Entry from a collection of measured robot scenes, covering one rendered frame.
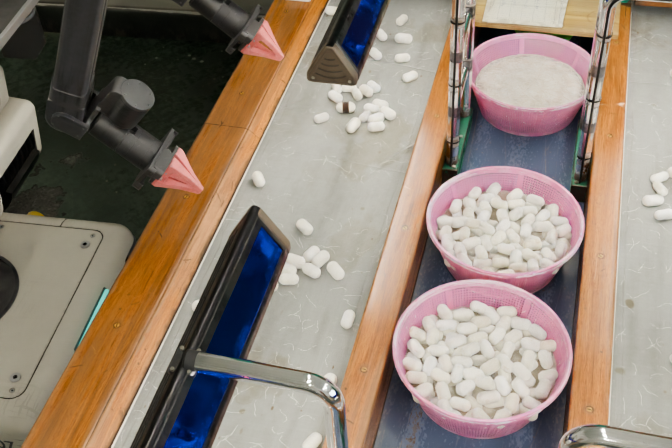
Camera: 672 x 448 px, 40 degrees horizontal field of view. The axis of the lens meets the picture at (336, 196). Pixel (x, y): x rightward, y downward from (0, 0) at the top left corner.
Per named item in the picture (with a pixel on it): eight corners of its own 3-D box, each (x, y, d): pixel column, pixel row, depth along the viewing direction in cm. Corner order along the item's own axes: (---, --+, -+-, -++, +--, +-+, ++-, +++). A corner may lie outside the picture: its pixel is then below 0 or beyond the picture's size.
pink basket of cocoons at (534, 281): (441, 322, 156) (443, 284, 149) (413, 213, 175) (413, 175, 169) (598, 303, 157) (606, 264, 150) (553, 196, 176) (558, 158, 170)
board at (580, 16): (461, 25, 204) (461, 20, 203) (471, -10, 215) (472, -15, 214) (617, 40, 197) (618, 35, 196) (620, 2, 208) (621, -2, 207)
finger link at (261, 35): (298, 35, 184) (261, 5, 182) (288, 55, 179) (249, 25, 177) (279, 54, 189) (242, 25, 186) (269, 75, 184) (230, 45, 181)
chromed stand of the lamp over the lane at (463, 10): (360, 173, 184) (351, -30, 154) (382, 111, 198) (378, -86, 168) (456, 186, 180) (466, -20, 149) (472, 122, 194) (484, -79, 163)
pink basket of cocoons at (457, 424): (376, 439, 140) (374, 402, 134) (411, 305, 159) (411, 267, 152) (557, 474, 134) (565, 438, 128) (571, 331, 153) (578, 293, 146)
